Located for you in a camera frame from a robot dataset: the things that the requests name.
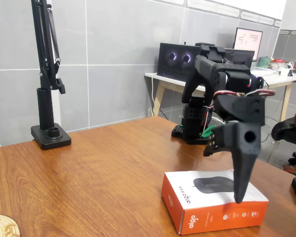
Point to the black monitor with glowing rings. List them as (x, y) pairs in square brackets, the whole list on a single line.
[(177, 59)]

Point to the round wooden coaster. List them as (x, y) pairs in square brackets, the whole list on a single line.
[(1, 227)]

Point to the white cup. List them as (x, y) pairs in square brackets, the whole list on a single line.
[(284, 72)]

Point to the monitor with white screen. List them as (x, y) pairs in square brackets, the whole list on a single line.
[(248, 40)]

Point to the orange white mouse box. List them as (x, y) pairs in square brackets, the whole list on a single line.
[(212, 214)]

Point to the black office chair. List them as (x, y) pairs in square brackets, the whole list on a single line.
[(286, 128)]

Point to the green clamp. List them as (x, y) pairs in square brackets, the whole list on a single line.
[(208, 130)]

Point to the green bag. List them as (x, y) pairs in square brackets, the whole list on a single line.
[(264, 61)]

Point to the white desk with wooden legs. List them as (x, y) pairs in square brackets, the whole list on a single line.
[(162, 78)]

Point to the low black monitor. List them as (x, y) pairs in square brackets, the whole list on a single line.
[(239, 58)]

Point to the black stand clamp base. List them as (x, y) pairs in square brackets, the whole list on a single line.
[(45, 111)]

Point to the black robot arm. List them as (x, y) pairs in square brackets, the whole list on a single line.
[(199, 74)]

